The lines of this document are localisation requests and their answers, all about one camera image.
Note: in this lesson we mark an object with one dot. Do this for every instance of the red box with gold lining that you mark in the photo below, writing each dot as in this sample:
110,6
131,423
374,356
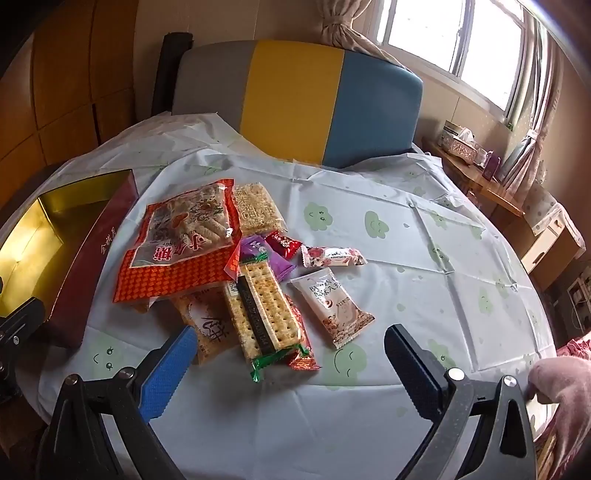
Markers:
41,221

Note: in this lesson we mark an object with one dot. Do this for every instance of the wooden wardrobe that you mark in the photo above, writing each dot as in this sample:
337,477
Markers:
69,83

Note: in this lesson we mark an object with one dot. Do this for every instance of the patterned tissue box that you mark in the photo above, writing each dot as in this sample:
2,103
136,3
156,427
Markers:
459,147

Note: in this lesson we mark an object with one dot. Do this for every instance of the white beige snack packet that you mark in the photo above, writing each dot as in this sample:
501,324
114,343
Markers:
328,309

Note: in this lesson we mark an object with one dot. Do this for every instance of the tied beige curtain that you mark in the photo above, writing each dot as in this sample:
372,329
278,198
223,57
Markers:
346,32

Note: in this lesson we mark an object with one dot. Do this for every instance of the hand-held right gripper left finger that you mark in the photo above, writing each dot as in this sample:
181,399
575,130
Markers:
168,371

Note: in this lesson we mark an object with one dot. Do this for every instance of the orange pastry packet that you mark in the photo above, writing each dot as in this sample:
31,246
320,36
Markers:
207,323

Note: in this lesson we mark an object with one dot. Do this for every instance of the dotted side curtain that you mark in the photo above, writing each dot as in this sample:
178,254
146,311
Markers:
540,115

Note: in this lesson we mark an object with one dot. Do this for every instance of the red gold-emblem snack packet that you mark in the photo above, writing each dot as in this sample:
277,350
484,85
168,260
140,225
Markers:
302,360

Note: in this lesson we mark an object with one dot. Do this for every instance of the green-ended cracker packet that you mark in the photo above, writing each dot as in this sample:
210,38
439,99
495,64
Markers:
268,304

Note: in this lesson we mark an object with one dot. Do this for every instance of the small dark red candy packet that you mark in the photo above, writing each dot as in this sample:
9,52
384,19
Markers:
284,243

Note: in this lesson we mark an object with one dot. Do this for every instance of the large red rice stick bag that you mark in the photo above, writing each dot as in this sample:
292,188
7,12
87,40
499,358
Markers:
152,272

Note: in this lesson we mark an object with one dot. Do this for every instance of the white tablecloth with green clouds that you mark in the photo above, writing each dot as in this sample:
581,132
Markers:
369,221

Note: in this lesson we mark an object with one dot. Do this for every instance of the purple snack packet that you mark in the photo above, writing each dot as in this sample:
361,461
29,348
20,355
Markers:
273,268

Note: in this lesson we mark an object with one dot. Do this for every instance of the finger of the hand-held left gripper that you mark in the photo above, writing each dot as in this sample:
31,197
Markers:
16,323

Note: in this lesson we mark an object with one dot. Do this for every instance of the pink fleece clothing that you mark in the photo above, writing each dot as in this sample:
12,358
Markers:
568,406

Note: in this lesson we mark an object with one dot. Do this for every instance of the white cabinet with dotted cover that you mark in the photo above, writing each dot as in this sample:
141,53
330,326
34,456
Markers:
549,230

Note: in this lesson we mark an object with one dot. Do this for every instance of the pink floral snack bar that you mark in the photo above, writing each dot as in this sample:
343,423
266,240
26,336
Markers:
332,256

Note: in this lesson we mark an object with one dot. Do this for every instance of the purple small box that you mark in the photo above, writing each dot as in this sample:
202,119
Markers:
491,166

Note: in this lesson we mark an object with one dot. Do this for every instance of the window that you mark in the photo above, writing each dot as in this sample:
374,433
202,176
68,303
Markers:
443,37

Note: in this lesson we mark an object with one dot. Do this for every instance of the red patterned cloth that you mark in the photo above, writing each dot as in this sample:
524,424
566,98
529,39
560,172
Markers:
577,347

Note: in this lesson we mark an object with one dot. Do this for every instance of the black rolled mat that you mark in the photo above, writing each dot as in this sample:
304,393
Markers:
168,69

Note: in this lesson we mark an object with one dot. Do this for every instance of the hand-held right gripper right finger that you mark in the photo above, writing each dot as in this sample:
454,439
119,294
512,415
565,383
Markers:
415,369

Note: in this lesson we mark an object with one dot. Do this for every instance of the wooden side desk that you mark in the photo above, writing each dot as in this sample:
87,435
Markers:
475,180

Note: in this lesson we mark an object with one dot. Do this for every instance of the clear puffed rice cake packet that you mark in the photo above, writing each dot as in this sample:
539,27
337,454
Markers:
256,207

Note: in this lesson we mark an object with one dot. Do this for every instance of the grey yellow blue chair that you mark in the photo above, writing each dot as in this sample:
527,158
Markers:
295,101

